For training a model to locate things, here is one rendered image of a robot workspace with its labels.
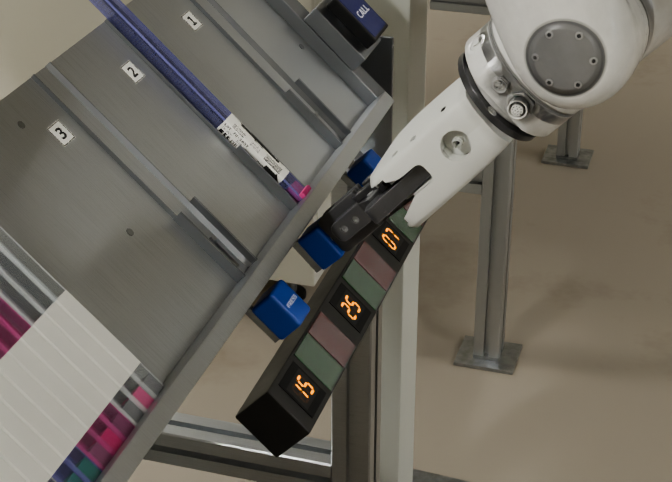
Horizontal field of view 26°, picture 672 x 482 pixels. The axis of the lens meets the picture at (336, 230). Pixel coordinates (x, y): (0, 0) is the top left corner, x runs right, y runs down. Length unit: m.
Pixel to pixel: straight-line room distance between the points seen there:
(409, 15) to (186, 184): 0.56
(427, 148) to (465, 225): 1.63
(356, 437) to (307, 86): 0.40
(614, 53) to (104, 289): 0.33
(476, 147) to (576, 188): 1.79
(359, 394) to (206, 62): 0.43
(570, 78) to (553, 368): 1.38
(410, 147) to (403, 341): 0.73
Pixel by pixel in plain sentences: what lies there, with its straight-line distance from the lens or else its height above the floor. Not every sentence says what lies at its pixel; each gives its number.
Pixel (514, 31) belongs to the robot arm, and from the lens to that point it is 0.86.
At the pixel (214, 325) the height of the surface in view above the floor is 0.74.
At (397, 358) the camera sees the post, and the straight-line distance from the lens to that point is 1.69.
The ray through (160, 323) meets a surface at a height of 0.74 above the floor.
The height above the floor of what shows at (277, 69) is 0.77.
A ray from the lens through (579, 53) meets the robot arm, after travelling 0.85.
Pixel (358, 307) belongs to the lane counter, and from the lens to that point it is 1.07.
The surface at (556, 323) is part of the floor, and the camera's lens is 2.32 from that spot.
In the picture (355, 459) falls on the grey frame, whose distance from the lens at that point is 1.45.
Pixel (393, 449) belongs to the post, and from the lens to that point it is 1.77.
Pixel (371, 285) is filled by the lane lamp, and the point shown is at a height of 0.65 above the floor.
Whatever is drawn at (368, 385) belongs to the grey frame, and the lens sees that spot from 1.40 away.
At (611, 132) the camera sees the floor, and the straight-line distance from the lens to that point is 3.00.
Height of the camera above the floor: 1.21
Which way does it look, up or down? 28 degrees down
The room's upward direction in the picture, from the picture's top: straight up
